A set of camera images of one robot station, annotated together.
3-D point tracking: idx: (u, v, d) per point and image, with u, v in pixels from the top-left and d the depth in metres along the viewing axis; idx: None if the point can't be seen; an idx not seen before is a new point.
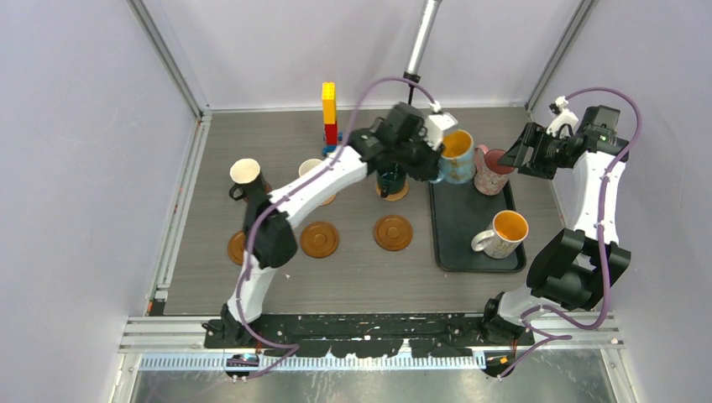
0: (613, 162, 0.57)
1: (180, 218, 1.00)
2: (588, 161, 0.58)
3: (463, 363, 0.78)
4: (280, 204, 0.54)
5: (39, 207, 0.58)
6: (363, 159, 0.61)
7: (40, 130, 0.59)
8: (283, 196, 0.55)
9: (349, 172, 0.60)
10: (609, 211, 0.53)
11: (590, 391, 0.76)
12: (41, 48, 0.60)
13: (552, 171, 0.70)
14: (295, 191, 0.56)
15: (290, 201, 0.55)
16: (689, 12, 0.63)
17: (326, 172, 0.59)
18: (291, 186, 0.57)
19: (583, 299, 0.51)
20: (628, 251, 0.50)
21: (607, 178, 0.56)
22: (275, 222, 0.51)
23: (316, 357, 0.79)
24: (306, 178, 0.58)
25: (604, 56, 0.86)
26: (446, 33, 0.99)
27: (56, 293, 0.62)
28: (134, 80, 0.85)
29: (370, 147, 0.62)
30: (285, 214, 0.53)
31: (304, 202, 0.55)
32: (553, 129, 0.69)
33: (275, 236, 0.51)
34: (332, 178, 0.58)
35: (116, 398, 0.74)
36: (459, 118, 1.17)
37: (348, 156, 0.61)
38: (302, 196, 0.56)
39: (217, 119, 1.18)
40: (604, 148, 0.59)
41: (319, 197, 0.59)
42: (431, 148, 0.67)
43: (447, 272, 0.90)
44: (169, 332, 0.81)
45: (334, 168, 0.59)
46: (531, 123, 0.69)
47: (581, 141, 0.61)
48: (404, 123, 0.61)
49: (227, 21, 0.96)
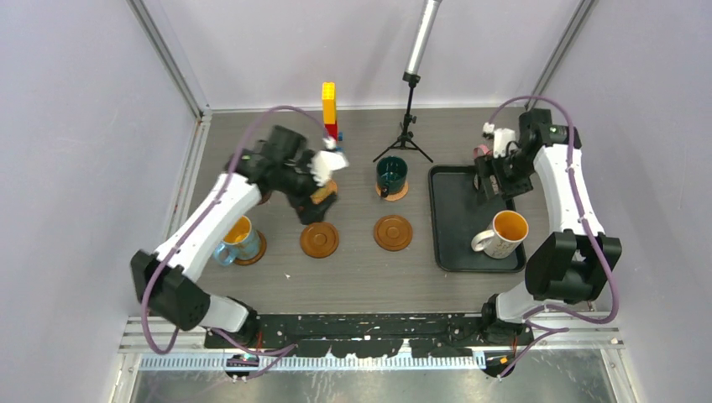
0: (570, 153, 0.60)
1: (180, 218, 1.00)
2: (548, 158, 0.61)
3: (464, 363, 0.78)
4: (170, 258, 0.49)
5: (39, 207, 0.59)
6: (251, 180, 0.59)
7: (41, 132, 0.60)
8: (170, 248, 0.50)
9: (239, 202, 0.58)
10: (586, 201, 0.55)
11: (590, 391, 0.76)
12: (41, 49, 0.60)
13: (529, 184, 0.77)
14: (185, 238, 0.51)
15: (182, 252, 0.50)
16: (690, 12, 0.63)
17: (215, 207, 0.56)
18: (179, 234, 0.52)
19: (586, 293, 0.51)
20: (618, 239, 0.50)
21: (572, 170, 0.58)
22: (169, 283, 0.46)
23: (315, 357, 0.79)
24: (191, 219, 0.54)
25: (604, 55, 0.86)
26: (446, 33, 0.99)
27: (58, 292, 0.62)
28: (133, 81, 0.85)
29: (259, 165, 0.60)
30: (179, 269, 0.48)
31: (195, 248, 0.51)
32: (499, 151, 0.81)
33: (178, 295, 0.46)
34: (222, 212, 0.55)
35: (116, 398, 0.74)
36: (459, 118, 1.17)
37: (234, 186, 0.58)
38: (191, 243, 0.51)
39: (218, 120, 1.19)
40: (556, 139, 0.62)
41: (214, 236, 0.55)
42: (318, 184, 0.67)
43: (447, 272, 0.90)
44: (169, 332, 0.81)
45: (222, 201, 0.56)
46: (479, 159, 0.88)
47: (534, 137, 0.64)
48: (287, 143, 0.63)
49: (227, 21, 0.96)
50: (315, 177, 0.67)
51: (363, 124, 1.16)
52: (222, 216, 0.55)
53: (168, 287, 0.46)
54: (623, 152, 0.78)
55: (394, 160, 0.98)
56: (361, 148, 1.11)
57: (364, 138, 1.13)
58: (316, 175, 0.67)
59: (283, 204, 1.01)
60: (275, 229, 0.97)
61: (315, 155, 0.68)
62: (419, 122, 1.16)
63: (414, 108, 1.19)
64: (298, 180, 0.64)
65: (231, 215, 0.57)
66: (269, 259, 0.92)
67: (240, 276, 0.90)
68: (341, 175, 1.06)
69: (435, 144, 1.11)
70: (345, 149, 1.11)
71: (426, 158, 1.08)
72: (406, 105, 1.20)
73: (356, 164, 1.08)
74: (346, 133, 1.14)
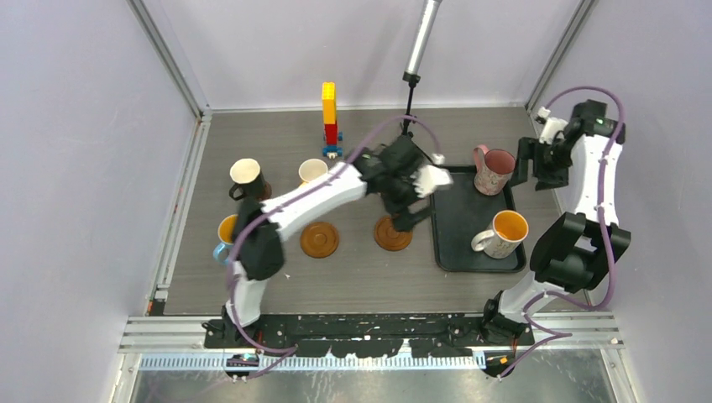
0: (609, 144, 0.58)
1: (180, 218, 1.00)
2: (585, 144, 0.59)
3: (463, 363, 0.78)
4: (273, 214, 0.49)
5: (39, 207, 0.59)
6: (363, 180, 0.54)
7: (42, 131, 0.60)
8: (276, 206, 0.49)
9: (345, 193, 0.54)
10: (609, 192, 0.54)
11: (590, 391, 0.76)
12: (41, 49, 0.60)
13: (565, 177, 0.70)
14: (290, 202, 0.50)
15: (284, 214, 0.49)
16: (690, 11, 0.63)
17: (324, 188, 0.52)
18: (287, 196, 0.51)
19: (583, 279, 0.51)
20: (630, 232, 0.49)
21: (604, 160, 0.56)
22: (268, 234, 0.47)
23: (315, 357, 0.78)
24: (301, 190, 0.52)
25: (603, 55, 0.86)
26: (446, 33, 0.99)
27: (58, 292, 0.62)
28: (134, 81, 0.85)
29: (371, 169, 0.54)
30: (276, 224, 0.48)
31: (295, 217, 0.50)
32: (545, 138, 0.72)
33: (270, 248, 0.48)
34: (328, 194, 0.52)
35: (116, 398, 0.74)
36: (459, 119, 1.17)
37: (348, 175, 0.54)
38: (295, 208, 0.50)
39: (218, 120, 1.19)
40: (600, 130, 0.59)
41: (313, 214, 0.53)
42: (419, 196, 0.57)
43: (447, 272, 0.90)
44: (169, 332, 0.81)
45: (332, 185, 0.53)
46: (523, 138, 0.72)
47: (578, 124, 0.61)
48: (407, 154, 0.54)
49: (227, 21, 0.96)
50: (417, 189, 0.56)
51: (363, 125, 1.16)
52: (327, 198, 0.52)
53: (264, 238, 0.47)
54: (623, 152, 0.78)
55: None
56: None
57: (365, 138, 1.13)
58: (419, 186, 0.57)
59: None
60: None
61: (423, 165, 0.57)
62: (419, 122, 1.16)
63: (414, 108, 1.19)
64: (402, 189, 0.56)
65: (336, 200, 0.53)
66: None
67: None
68: None
69: (435, 144, 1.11)
70: (345, 149, 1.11)
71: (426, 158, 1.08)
72: (406, 105, 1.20)
73: None
74: (346, 133, 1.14)
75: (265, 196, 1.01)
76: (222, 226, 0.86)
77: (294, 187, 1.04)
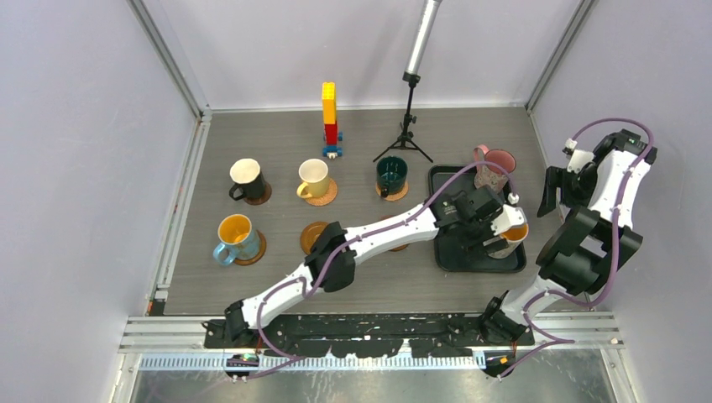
0: (636, 160, 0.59)
1: (180, 218, 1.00)
2: (613, 157, 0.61)
3: (463, 363, 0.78)
4: (353, 243, 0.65)
5: (39, 208, 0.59)
6: (439, 225, 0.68)
7: (41, 132, 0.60)
8: (357, 236, 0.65)
9: (421, 232, 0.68)
10: (627, 199, 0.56)
11: (590, 391, 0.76)
12: (40, 49, 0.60)
13: None
14: (369, 234, 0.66)
15: (362, 243, 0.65)
16: (690, 12, 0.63)
17: (401, 227, 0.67)
18: (367, 229, 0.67)
19: (588, 280, 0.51)
20: (641, 236, 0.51)
21: (630, 173, 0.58)
22: (348, 259, 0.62)
23: (316, 357, 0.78)
24: (382, 224, 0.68)
25: (603, 55, 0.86)
26: (446, 33, 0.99)
27: (57, 292, 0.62)
28: (134, 81, 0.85)
29: (449, 215, 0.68)
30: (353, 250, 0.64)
31: (371, 247, 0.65)
32: (573, 168, 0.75)
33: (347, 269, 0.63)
34: (402, 232, 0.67)
35: (116, 398, 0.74)
36: (459, 119, 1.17)
37: (426, 218, 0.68)
38: (372, 240, 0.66)
39: (218, 120, 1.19)
40: (630, 149, 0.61)
41: (388, 244, 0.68)
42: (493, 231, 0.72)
43: (447, 272, 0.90)
44: (169, 332, 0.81)
45: (409, 225, 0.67)
46: (551, 168, 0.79)
47: (609, 142, 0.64)
48: (486, 205, 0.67)
49: (228, 21, 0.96)
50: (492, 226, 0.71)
51: (363, 124, 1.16)
52: (401, 235, 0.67)
53: (344, 262, 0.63)
54: None
55: (394, 161, 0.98)
56: (360, 147, 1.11)
57: (364, 138, 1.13)
58: (494, 225, 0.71)
59: (283, 205, 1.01)
60: (275, 228, 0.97)
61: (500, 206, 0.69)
62: (418, 122, 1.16)
63: (414, 108, 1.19)
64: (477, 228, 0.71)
65: (410, 237, 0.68)
66: (270, 259, 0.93)
67: (240, 276, 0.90)
68: (341, 175, 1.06)
69: (435, 144, 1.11)
70: (345, 149, 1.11)
71: (426, 158, 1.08)
72: (406, 104, 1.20)
73: (356, 164, 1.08)
74: (346, 133, 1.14)
75: (265, 196, 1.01)
76: (225, 222, 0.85)
77: (294, 187, 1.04)
